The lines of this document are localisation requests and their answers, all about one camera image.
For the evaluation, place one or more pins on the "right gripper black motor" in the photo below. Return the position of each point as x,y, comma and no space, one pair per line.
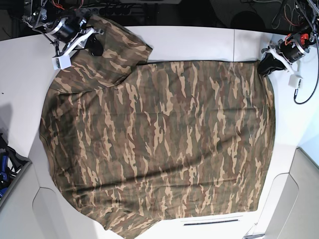
76,35

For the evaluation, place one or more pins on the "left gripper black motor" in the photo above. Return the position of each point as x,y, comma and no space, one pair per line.
281,56

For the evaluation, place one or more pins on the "camouflage T-shirt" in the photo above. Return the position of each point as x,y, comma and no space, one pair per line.
130,143

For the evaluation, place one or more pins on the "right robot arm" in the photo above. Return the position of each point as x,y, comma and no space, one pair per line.
41,15

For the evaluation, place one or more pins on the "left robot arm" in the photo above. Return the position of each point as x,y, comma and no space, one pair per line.
309,23

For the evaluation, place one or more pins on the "blue items in bin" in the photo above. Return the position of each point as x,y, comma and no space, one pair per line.
7,174

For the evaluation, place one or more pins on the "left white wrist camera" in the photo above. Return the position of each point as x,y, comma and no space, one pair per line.
295,81

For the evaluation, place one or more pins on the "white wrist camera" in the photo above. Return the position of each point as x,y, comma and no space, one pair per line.
61,62
295,81

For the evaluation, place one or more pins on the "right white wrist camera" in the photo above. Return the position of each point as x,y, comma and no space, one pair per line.
61,62

